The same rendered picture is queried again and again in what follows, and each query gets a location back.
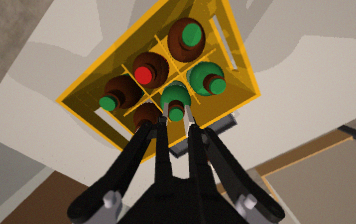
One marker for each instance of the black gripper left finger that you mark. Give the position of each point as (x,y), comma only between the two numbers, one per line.
(101,203)

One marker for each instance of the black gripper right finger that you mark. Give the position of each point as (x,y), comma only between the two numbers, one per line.
(250,200)

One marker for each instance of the brown bottle with red cap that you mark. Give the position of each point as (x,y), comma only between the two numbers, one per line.
(153,73)

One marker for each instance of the dark grey tray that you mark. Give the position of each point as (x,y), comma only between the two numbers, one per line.
(220,126)

